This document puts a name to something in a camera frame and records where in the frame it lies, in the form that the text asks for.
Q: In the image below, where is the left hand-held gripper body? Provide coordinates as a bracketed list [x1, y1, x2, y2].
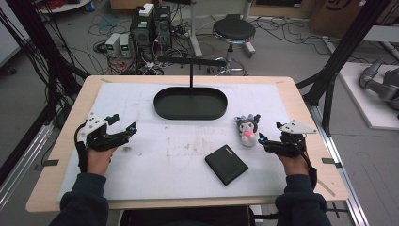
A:
[78, 111, 130, 153]

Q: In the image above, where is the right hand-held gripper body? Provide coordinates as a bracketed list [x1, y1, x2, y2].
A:
[264, 120, 318, 158]

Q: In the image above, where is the grey and black plush toy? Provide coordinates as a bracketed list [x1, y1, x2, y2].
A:
[234, 113, 262, 148]

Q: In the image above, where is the person's right hand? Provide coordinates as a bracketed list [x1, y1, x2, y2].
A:
[277, 154, 311, 177]

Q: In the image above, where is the person's left hand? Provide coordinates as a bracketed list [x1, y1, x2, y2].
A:
[86, 146, 118, 177]

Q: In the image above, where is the black tape piece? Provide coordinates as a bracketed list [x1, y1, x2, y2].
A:
[321, 157, 343, 170]
[41, 158, 60, 168]

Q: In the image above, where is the black wallet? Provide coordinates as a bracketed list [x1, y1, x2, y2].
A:
[204, 144, 249, 186]

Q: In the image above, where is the white table mat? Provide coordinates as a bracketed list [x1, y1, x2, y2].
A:
[56, 82, 312, 202]

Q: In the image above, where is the black tray stand with bar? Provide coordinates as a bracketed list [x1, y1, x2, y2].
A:
[152, 56, 229, 121]

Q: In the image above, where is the grey power supply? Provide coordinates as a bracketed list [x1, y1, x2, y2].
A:
[119, 33, 133, 58]
[104, 32, 122, 58]

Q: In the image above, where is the white platform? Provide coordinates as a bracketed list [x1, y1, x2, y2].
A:
[338, 61, 399, 132]

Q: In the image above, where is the white desk leg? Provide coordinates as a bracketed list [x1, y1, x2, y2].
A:
[242, 0, 257, 59]
[187, 0, 204, 58]

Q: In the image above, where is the black computer tower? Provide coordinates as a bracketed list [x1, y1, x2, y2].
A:
[152, 5, 173, 49]
[129, 11, 155, 61]

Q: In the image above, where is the black round stool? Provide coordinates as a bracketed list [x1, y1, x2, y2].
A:
[212, 17, 257, 76]

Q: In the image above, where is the white box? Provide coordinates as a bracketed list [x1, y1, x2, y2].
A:
[138, 3, 155, 18]

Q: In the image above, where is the cardboard box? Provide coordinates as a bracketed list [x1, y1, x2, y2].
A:
[308, 0, 399, 40]

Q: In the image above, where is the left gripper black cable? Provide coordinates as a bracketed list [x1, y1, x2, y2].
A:
[73, 122, 88, 174]

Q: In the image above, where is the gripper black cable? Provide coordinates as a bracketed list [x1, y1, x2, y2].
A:
[73, 122, 88, 174]
[291, 137, 318, 190]

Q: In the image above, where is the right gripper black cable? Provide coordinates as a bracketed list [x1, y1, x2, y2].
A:
[291, 137, 318, 190]

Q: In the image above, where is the aluminium rail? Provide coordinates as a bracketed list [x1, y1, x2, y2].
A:
[0, 121, 55, 209]
[308, 103, 372, 226]

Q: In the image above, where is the black frame post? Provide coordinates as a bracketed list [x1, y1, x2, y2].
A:
[295, 0, 393, 137]

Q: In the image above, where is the black frame with cables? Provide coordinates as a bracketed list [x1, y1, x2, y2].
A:
[0, 0, 91, 186]

